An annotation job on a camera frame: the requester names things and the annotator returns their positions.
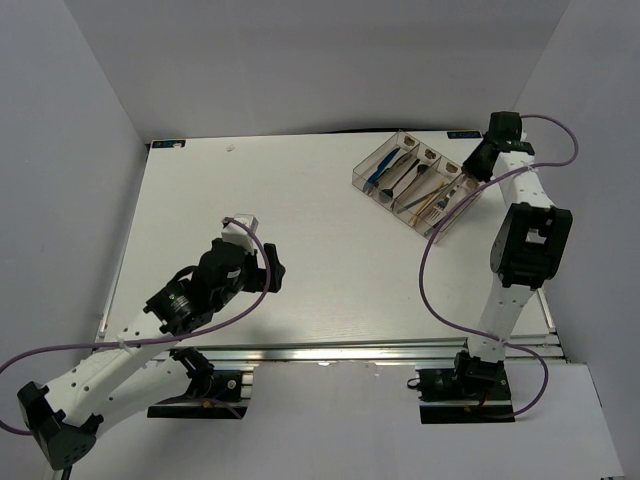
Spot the orange chopstick crosswise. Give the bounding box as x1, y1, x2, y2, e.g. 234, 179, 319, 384
415, 183, 449, 216

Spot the black steak knife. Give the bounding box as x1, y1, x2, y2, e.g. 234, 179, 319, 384
378, 152, 413, 181

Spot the blue knife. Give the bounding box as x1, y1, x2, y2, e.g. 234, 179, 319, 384
366, 147, 400, 184

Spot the black spoon long handle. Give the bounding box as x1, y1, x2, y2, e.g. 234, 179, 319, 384
378, 159, 420, 204

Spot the orange chopstick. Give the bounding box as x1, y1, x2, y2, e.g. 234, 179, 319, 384
410, 182, 446, 226

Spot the green handled fork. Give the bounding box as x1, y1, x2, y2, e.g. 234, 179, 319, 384
426, 187, 462, 227

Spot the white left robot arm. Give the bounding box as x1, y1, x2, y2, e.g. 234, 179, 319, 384
17, 238, 286, 471

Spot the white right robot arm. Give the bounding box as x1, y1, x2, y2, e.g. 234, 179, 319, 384
451, 111, 573, 399

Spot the right blue corner marker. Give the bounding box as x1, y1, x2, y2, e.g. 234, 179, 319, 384
446, 130, 482, 139

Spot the blue corner marker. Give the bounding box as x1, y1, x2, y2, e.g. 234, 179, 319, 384
446, 130, 482, 139
150, 139, 186, 149

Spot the smoky clear divided organizer tray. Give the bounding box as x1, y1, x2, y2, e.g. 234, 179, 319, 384
352, 130, 482, 241

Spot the left blue corner marker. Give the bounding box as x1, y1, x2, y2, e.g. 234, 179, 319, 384
150, 139, 186, 149

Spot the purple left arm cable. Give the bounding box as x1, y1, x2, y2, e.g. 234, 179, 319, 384
0, 215, 274, 436

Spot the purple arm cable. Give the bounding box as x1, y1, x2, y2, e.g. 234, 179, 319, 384
0, 215, 274, 436
418, 114, 581, 419

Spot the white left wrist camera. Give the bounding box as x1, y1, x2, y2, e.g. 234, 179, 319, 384
221, 214, 259, 253

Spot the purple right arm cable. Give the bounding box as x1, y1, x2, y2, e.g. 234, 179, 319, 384
418, 114, 581, 419

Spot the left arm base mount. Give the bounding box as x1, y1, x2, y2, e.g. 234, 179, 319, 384
147, 347, 249, 420

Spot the aluminium table edge rail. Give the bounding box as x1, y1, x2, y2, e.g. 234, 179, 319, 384
92, 327, 569, 364

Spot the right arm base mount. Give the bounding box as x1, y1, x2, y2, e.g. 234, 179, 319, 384
406, 351, 515, 425

